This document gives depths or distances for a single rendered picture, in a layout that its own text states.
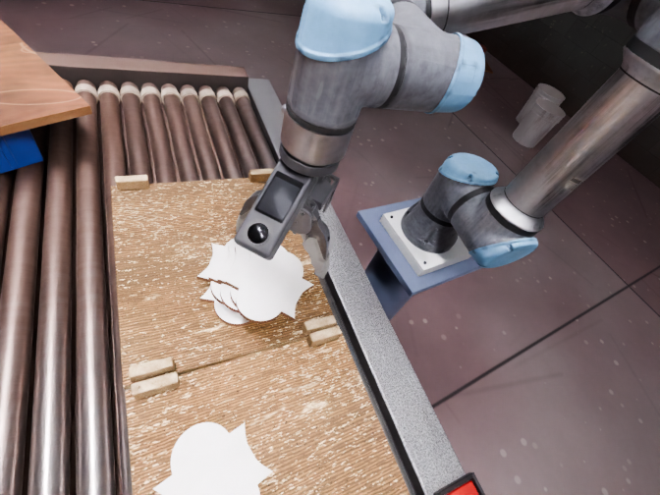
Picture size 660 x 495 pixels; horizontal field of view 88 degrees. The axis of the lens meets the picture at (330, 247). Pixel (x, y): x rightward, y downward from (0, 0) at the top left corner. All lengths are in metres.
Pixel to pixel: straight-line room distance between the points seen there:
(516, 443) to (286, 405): 1.53
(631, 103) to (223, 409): 0.71
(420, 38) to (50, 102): 0.70
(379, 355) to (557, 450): 1.55
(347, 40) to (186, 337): 0.49
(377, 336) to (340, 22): 0.54
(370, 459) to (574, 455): 1.67
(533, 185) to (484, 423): 1.41
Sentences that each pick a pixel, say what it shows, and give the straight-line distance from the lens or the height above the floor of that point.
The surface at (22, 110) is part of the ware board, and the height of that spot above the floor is 1.04.
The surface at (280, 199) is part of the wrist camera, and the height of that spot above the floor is 1.23.
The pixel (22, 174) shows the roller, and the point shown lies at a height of 0.92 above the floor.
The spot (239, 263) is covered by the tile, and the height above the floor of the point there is 0.99.
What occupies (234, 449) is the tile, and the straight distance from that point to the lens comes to 0.56.
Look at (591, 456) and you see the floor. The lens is 2.28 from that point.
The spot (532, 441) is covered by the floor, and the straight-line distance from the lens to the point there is 2.06.
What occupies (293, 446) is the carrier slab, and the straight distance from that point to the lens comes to 0.58.
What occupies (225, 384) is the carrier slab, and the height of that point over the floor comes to 0.94.
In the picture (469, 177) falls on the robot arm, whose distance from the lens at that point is 0.78.
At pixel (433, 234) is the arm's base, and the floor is 0.95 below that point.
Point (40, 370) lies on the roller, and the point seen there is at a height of 0.92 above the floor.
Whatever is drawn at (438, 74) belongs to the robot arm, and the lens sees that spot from 0.38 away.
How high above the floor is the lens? 1.51
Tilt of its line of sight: 50 degrees down
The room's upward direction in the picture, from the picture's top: 24 degrees clockwise
